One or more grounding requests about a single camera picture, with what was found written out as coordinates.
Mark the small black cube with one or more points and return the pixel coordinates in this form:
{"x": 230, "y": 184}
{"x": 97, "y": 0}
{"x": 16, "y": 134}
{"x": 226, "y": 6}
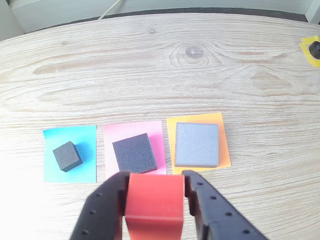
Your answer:
{"x": 66, "y": 155}

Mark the small red cube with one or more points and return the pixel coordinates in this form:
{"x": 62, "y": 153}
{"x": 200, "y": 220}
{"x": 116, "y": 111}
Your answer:
{"x": 155, "y": 200}

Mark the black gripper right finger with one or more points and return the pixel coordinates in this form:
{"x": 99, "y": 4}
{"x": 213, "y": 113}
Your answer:
{"x": 220, "y": 215}

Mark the large grey cube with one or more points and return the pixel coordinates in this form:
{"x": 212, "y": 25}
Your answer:
{"x": 196, "y": 143}

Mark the white shelf frame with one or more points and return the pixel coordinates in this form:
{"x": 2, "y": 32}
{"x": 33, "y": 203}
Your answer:
{"x": 312, "y": 10}

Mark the orange paper sheet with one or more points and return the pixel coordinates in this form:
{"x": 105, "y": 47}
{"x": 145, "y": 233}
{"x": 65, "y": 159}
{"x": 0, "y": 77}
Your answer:
{"x": 223, "y": 150}

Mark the medium black cube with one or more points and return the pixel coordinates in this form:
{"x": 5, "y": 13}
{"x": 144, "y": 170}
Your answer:
{"x": 133, "y": 153}

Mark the pink paper sheet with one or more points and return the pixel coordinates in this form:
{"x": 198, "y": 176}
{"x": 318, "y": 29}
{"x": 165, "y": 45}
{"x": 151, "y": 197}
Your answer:
{"x": 108, "y": 135}

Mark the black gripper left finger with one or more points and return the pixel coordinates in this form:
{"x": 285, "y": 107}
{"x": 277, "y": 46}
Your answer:
{"x": 102, "y": 210}

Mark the yellow tape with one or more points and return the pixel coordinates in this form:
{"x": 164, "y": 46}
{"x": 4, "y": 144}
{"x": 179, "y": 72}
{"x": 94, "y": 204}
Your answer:
{"x": 306, "y": 50}

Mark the blue paper sheet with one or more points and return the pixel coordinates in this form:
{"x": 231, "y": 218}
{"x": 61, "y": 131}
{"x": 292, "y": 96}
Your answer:
{"x": 50, "y": 140}

